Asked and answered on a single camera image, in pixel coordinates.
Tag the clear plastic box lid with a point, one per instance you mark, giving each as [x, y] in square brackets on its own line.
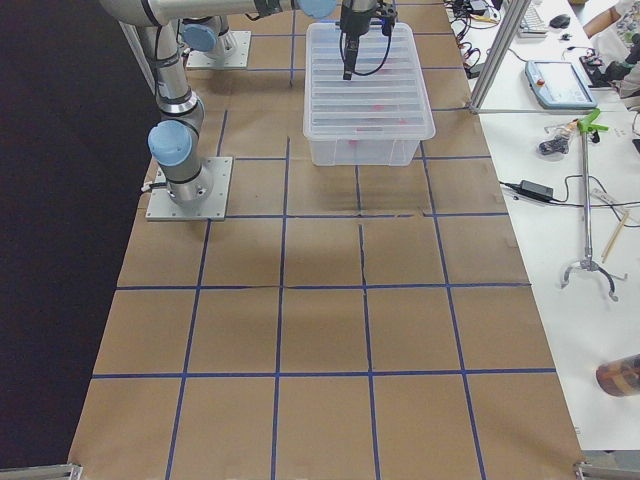
[389, 104]

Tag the clear plastic storage box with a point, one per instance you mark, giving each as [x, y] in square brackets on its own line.
[357, 152]

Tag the robot teach pendant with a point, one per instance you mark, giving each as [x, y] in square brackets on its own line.
[557, 85]

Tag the black computer mouse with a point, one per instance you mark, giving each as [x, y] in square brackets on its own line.
[561, 21]

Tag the black power adapter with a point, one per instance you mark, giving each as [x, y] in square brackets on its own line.
[531, 190]

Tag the reacher grabber tool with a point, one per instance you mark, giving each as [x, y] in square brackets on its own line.
[588, 125]

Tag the brown paper table cover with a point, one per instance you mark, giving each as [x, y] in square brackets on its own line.
[353, 322]

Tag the wooden chopsticks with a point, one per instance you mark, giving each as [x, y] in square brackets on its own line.
[614, 236]

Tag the brown bottle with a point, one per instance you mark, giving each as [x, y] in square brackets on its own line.
[620, 377]

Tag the aluminium frame post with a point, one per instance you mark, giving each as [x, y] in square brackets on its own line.
[507, 31]

